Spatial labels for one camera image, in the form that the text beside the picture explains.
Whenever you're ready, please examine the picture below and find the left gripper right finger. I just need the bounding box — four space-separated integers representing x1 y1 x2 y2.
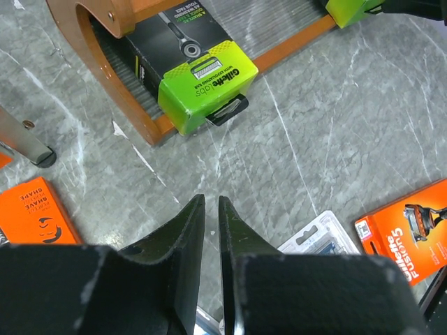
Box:
219 196 428 334

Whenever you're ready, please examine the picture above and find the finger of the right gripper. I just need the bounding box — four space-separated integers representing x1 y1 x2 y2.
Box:
365 0 446 21

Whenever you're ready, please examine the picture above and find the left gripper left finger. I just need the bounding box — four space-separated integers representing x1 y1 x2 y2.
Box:
1 194 205 334

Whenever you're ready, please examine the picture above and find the blue razor blister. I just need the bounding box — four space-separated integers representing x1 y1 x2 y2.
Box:
193 306 224 335
277 210 360 255

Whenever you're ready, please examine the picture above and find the green black razor box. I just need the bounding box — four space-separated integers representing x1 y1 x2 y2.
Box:
321 0 384 28
120 1 258 135

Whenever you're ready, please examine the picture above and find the orange Fusion5 razor box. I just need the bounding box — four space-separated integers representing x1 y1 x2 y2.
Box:
354 179 446 286

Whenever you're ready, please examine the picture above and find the wooden two-tier shelf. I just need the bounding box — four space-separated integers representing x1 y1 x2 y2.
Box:
45 0 338 147

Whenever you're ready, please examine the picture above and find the orange razor box back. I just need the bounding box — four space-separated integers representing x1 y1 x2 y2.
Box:
1 177 82 245

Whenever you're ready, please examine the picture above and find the orange razor box left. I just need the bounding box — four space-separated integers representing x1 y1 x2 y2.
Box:
0 152 13 169

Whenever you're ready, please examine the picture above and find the steel dish rack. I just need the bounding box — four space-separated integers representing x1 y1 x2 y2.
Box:
1 107 57 168

